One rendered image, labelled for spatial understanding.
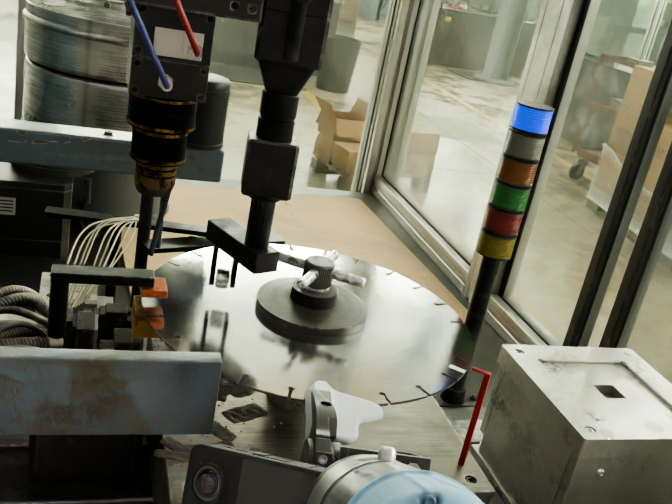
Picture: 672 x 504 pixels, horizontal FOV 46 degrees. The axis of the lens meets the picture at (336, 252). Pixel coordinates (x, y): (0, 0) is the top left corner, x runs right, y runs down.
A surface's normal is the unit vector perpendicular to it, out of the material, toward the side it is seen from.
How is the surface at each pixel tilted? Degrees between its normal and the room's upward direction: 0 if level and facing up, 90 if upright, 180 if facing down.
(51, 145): 90
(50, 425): 90
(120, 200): 89
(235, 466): 65
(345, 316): 6
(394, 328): 0
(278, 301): 5
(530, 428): 90
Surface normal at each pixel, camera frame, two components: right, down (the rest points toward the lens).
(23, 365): 0.26, 0.40
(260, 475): -0.40, -0.19
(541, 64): -0.95, -0.07
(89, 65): -0.04, 0.36
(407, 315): 0.18, -0.91
